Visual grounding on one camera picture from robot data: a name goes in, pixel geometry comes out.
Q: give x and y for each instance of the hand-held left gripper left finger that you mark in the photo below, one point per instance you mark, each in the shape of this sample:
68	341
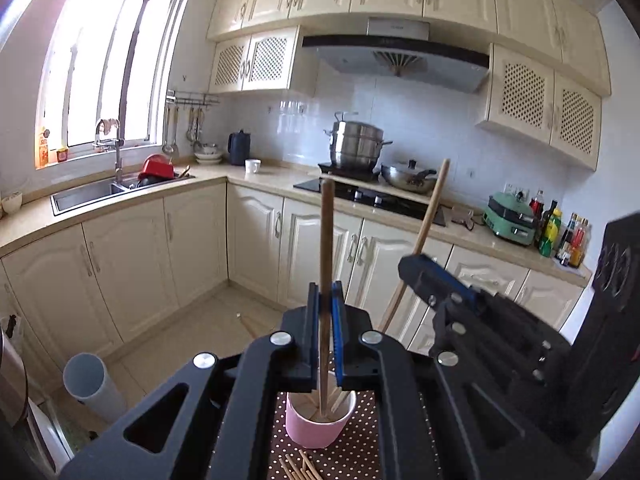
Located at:
314	332

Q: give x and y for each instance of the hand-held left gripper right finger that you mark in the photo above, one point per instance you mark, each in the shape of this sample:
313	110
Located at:
338	332

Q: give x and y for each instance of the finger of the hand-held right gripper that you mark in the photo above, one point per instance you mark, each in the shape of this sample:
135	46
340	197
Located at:
450	280

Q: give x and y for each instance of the wooden chopstick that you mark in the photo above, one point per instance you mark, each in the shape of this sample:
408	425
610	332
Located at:
327	235
431	210

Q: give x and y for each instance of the pink cup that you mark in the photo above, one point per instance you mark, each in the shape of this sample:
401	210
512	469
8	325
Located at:
315	432

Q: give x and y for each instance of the pile of chopsticks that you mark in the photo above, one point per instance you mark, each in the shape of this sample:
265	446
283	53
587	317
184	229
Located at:
300	467

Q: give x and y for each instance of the small brown object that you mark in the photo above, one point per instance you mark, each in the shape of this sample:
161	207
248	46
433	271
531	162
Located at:
464	217

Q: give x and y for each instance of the red-label sauce bottle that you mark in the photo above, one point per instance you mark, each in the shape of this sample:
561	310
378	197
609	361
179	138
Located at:
580	245

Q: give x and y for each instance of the dark sauce bottle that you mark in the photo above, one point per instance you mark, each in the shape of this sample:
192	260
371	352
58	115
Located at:
567	240

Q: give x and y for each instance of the green electric cooker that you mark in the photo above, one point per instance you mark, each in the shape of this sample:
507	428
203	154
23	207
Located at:
510	217

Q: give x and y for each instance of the green bottle yellow label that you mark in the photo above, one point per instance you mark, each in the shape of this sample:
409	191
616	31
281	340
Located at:
550	232

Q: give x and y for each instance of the brown polka-dot tablecloth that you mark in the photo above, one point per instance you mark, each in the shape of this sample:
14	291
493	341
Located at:
365	440

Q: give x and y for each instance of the metal wok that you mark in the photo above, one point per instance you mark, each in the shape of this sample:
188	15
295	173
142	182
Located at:
407	177

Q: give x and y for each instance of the dark soda bottle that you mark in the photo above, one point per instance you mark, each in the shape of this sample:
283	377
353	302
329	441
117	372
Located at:
537	207

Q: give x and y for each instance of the black glass stove top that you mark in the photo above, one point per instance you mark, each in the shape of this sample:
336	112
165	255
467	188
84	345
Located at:
360	195

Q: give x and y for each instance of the black induction cooker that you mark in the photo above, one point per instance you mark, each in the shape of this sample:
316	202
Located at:
350	171

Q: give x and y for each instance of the stainless steel steamer pot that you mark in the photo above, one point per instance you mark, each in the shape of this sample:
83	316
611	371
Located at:
356	145

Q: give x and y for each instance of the white cup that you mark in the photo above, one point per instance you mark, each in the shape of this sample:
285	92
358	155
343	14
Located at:
252	166

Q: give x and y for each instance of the dark blue kettle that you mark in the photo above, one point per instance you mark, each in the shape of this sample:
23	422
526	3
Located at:
239	149

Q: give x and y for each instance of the cream lattice-door cabinet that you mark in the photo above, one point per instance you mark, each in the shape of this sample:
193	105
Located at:
267	60
537	100

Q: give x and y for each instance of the cream lower cabinets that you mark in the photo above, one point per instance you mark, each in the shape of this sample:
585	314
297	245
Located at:
125	260

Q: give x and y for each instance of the stack of white dishes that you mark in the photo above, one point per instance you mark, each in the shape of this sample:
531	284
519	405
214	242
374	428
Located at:
209	155

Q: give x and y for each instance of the grey trash bin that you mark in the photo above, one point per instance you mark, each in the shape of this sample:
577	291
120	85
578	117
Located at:
97	390

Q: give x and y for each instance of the range hood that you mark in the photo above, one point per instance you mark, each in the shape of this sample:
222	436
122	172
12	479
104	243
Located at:
395	57

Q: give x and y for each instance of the red bowl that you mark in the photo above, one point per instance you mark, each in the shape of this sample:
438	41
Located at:
156	166

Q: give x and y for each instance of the hanging metal spatula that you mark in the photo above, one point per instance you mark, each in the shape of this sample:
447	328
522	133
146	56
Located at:
193	127

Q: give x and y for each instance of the hanging metal ladle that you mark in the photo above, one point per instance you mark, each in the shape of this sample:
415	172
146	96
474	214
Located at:
170	132

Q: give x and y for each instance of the metal sink faucet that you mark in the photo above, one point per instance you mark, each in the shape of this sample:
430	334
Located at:
118	160

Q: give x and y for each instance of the stainless steel sink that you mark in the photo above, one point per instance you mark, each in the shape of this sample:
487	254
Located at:
85	195

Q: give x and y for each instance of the small red jar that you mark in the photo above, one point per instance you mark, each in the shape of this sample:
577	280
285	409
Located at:
62	155

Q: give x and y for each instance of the orange bottle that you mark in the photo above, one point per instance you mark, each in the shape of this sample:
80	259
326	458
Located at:
44	150

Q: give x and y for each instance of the white bowl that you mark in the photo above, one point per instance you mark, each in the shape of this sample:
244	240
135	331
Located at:
12	202

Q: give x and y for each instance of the kitchen window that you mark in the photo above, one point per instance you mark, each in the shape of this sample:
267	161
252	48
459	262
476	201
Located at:
100	60

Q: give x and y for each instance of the white wall outlet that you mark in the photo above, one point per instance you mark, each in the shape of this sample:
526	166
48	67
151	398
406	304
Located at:
517	191

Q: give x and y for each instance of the wall utensil rail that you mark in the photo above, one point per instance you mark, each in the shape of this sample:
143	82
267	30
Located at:
192	96

